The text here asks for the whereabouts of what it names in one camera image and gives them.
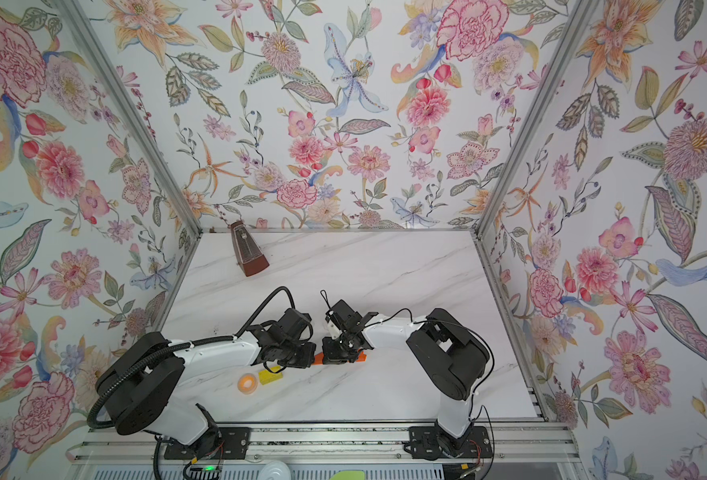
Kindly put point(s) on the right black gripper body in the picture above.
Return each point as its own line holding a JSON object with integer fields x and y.
{"x": 339, "y": 351}

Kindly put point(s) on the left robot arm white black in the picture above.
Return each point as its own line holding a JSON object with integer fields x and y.
{"x": 139, "y": 392}

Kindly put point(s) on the green object at edge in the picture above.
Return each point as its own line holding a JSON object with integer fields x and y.
{"x": 349, "y": 475}

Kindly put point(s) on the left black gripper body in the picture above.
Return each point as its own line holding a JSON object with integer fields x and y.
{"x": 297, "y": 355}

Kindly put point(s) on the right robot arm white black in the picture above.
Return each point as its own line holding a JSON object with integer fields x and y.
{"x": 452, "y": 356}

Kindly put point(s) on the orange tape roll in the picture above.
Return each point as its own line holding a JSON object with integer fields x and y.
{"x": 248, "y": 384}

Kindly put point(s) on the brown wooden metronome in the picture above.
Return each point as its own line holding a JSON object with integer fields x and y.
{"x": 249, "y": 256}

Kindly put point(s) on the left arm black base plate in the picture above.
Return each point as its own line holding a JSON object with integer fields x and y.
{"x": 230, "y": 443}

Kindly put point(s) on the white round object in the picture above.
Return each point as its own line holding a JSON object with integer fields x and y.
{"x": 275, "y": 470}

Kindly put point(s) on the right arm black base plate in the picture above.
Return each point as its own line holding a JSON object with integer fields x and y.
{"x": 449, "y": 443}

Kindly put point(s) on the yellow rectangular block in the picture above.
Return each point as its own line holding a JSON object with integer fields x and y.
{"x": 270, "y": 375}

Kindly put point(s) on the orange square paper sheet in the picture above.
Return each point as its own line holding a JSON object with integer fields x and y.
{"x": 321, "y": 359}

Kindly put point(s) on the aluminium front rail frame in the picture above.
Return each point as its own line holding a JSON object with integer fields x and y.
{"x": 350, "y": 442}

